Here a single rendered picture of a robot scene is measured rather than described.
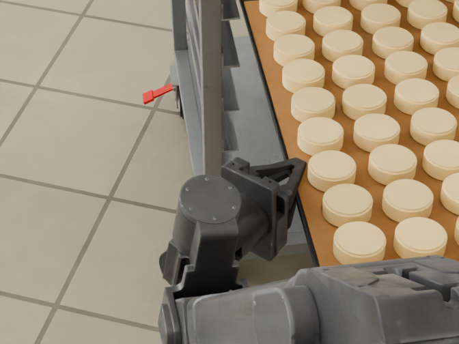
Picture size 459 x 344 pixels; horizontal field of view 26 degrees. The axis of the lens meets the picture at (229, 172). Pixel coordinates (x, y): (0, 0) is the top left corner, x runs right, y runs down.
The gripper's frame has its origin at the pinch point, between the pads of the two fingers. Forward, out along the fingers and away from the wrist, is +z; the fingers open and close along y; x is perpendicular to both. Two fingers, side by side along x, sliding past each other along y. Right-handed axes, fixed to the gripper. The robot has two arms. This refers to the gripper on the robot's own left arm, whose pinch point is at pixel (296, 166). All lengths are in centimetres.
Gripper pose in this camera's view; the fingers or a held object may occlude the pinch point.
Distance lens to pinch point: 106.6
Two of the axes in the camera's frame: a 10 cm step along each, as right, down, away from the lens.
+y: 0.1, 7.5, 6.6
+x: 8.0, 3.9, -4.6
